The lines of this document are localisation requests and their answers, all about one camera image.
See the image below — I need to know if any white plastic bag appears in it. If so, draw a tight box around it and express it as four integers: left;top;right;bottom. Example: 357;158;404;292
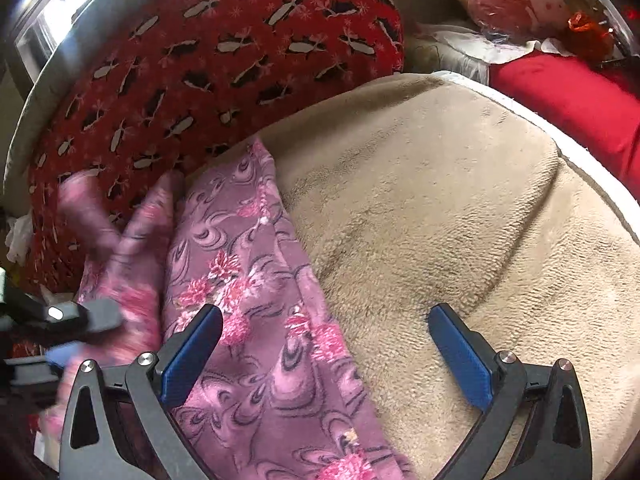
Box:
5;212;33;266

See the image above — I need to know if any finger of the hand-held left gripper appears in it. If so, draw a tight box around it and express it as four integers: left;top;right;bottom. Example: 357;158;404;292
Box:
0;341;86;401
0;287;123;346

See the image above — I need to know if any red cushion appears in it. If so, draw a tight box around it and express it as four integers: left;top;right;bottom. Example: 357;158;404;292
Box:
487;52;640;201

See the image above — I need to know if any grey pillow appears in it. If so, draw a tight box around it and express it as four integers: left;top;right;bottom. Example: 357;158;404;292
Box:
2;0;166;191

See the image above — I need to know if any purple floral shirt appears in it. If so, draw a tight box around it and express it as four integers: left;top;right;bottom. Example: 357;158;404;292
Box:
40;137;416;480

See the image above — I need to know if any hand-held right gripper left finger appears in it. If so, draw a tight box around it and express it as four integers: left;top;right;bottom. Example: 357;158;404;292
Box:
59;304;223;480

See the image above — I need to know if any red patterned pillow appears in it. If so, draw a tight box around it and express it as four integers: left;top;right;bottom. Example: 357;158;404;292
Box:
25;0;406;296

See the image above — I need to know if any doll in plastic bag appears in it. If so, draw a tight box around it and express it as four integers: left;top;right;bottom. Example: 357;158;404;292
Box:
442;0;626;61

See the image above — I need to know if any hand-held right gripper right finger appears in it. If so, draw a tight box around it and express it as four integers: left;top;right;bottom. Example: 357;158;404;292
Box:
428;303;593;480

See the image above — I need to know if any white quilted mattress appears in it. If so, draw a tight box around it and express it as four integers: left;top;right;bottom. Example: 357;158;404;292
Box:
430;70;640;246

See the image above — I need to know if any beige fleece blanket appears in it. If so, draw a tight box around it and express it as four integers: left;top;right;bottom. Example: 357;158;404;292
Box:
190;72;640;480

